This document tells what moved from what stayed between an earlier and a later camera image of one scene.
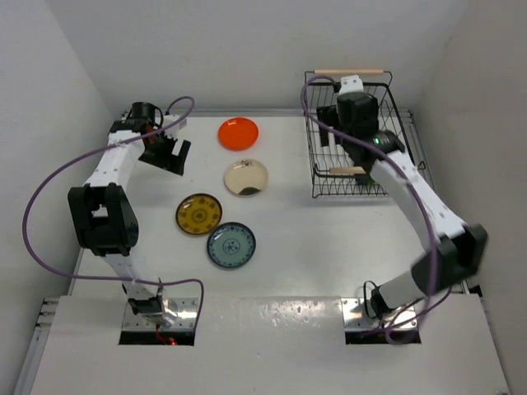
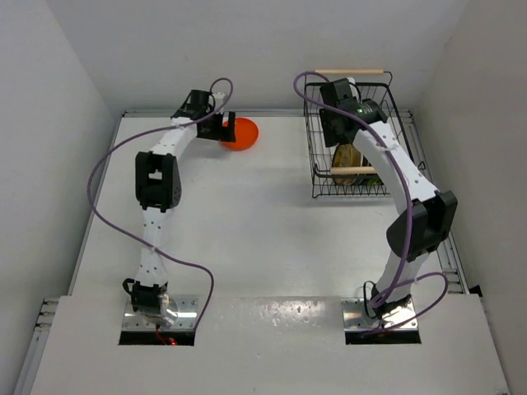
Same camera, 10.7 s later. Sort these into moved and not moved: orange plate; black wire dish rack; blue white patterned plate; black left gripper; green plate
Moved: black left gripper; blue white patterned plate
Not moved: green plate; orange plate; black wire dish rack
